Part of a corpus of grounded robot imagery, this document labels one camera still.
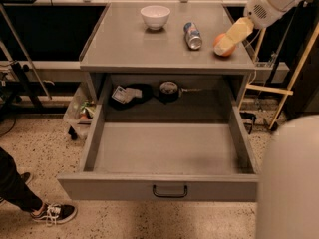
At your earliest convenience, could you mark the white ceramic bowl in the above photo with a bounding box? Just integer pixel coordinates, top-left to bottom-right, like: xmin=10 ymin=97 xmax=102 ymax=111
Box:
xmin=141 ymin=5 xmax=170 ymax=30

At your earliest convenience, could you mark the black white sneaker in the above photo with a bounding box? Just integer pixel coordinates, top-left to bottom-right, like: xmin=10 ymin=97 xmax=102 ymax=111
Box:
xmin=30 ymin=203 xmax=77 ymax=226

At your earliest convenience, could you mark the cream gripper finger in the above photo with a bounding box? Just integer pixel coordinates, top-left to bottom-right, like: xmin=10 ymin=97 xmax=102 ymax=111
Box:
xmin=213 ymin=33 xmax=237 ymax=57
xmin=226 ymin=17 xmax=254 ymax=44

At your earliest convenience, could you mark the black tape roll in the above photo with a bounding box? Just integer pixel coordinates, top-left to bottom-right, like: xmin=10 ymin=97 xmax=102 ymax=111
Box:
xmin=159 ymin=81 xmax=179 ymax=104

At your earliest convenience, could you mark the black cloth with packet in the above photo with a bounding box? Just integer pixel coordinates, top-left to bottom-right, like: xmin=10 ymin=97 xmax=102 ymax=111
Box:
xmin=109 ymin=84 xmax=154 ymax=111

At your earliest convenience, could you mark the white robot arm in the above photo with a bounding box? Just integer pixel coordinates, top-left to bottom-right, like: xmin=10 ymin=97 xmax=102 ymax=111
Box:
xmin=213 ymin=0 xmax=319 ymax=239

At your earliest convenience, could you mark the silver blue soda can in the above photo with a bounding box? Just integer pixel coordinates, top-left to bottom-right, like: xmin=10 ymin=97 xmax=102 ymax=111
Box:
xmin=183 ymin=22 xmax=202 ymax=50

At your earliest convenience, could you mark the black drawer handle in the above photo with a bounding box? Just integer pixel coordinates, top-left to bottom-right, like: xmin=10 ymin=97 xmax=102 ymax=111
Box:
xmin=153 ymin=185 xmax=188 ymax=199

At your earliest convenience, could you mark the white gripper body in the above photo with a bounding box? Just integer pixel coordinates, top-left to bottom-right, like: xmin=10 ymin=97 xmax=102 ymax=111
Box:
xmin=244 ymin=0 xmax=284 ymax=29

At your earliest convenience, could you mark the grey cabinet counter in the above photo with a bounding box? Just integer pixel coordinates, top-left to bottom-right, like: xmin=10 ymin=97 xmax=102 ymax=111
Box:
xmin=80 ymin=1 xmax=254 ymax=123

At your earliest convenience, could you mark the wooden frame stand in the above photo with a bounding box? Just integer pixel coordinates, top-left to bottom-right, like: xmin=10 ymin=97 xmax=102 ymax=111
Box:
xmin=243 ymin=23 xmax=319 ymax=130

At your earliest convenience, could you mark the black trouser leg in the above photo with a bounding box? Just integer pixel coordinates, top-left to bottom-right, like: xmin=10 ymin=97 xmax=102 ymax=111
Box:
xmin=0 ymin=148 xmax=43 ymax=213

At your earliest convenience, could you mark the grey open top drawer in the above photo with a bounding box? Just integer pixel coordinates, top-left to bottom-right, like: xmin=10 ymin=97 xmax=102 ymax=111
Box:
xmin=58 ymin=109 xmax=259 ymax=202

